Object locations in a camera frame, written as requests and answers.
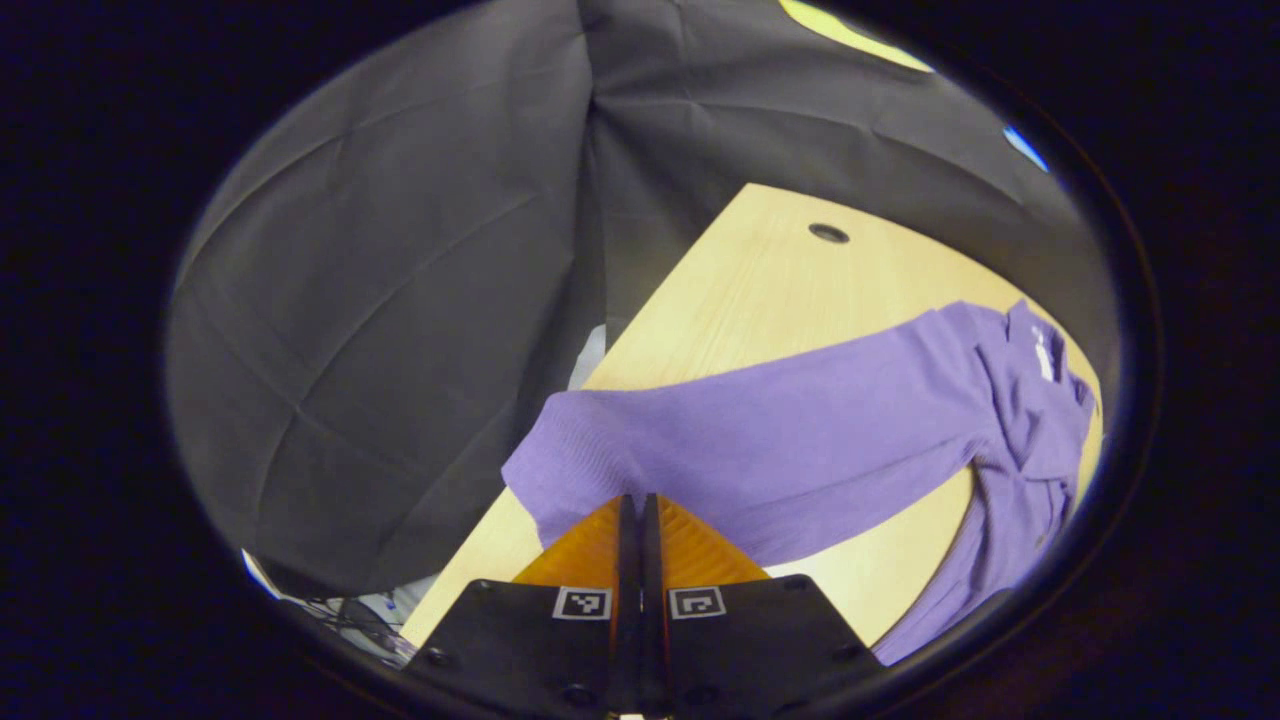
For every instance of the black backdrop cloth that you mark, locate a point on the black backdrop cloth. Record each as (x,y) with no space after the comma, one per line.
(380,280)

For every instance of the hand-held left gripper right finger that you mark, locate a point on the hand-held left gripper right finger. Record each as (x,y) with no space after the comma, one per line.
(652,600)

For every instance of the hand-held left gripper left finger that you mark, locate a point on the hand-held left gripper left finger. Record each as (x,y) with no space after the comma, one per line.
(625,600)

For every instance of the purple ribbed button shirt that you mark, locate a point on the purple ribbed button shirt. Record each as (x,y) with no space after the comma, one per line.
(780,430)

